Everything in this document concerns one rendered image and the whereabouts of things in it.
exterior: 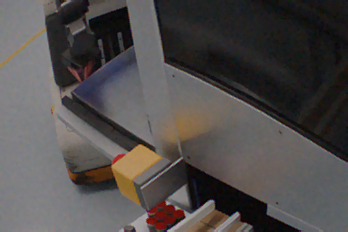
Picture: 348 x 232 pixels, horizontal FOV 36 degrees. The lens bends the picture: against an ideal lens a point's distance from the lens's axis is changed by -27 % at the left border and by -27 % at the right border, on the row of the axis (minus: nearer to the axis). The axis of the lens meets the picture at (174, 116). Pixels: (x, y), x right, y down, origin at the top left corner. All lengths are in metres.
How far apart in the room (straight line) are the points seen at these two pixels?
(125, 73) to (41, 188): 1.19
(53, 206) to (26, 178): 0.25
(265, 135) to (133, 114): 0.57
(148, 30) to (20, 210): 1.71
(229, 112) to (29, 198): 1.77
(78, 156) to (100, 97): 0.92
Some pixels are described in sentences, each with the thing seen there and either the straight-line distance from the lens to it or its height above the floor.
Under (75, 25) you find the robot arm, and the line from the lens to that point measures 1.36.
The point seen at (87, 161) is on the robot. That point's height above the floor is 0.17.
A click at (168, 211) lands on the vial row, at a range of 1.15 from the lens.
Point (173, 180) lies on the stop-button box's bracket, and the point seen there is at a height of 0.99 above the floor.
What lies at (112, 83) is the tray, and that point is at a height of 0.88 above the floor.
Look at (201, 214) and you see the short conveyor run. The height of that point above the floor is 0.96.
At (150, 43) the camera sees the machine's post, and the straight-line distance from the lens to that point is 0.99.
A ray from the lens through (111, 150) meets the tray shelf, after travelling 1.36.
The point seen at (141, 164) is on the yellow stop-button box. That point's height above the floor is 1.03.
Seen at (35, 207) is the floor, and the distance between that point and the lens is 2.55.
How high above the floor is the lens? 1.77
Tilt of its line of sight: 39 degrees down
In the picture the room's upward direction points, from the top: 11 degrees counter-clockwise
